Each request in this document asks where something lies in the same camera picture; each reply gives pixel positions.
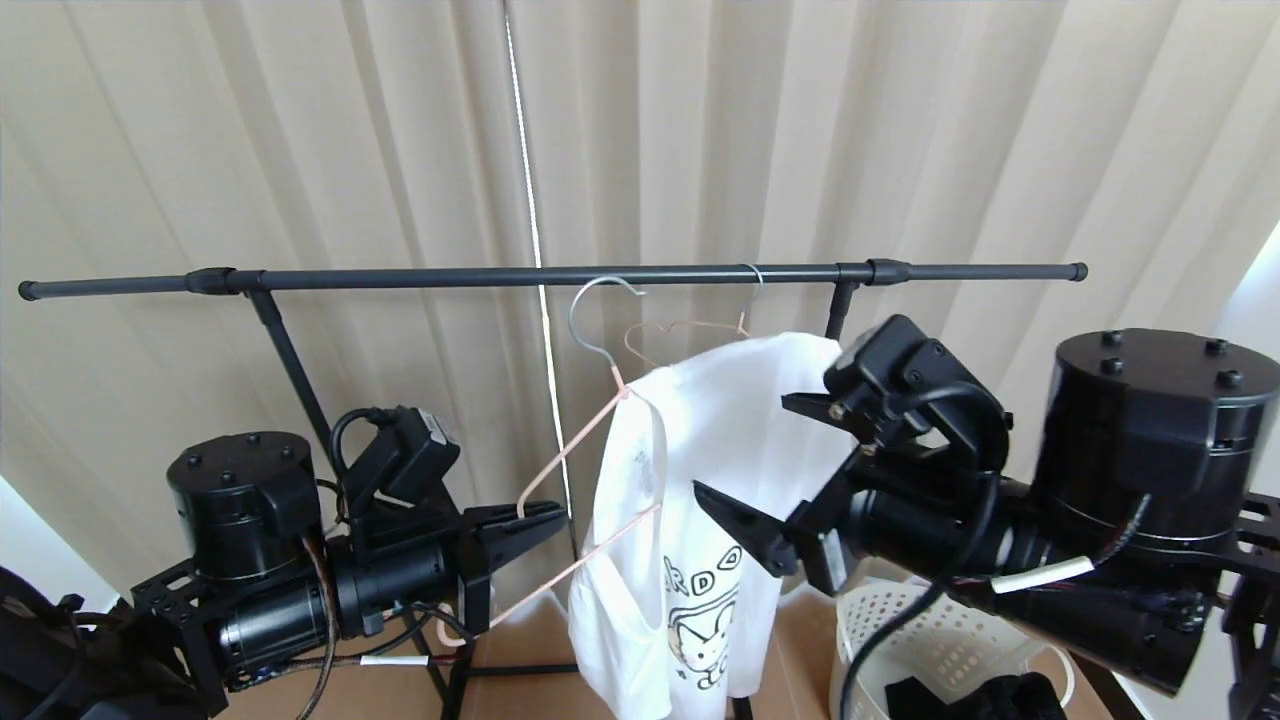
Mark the black clothes rack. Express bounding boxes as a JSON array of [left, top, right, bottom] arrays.
[[17, 262, 1089, 720]]

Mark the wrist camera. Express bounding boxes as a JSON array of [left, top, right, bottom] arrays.
[[822, 313, 1011, 471], [335, 405, 463, 533]]

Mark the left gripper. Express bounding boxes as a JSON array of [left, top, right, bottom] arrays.
[[215, 520, 494, 666]]

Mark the beige curtain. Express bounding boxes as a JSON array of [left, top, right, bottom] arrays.
[[0, 0, 1280, 641]]

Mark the white printed T-shirt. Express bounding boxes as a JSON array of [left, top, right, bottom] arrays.
[[567, 332, 846, 720]]

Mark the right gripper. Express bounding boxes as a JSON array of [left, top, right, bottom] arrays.
[[692, 392, 1033, 598]]

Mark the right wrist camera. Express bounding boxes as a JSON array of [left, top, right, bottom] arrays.
[[822, 313, 1011, 471]]

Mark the pink clothes hanger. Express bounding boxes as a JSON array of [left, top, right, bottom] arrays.
[[437, 277, 666, 649], [623, 262, 767, 373]]

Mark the white laundry basket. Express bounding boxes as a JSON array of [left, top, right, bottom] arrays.
[[830, 578, 1076, 720]]

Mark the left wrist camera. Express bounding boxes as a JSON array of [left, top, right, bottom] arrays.
[[335, 405, 463, 533]]

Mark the heap of clothes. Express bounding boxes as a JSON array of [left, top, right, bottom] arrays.
[[885, 672, 1066, 720]]

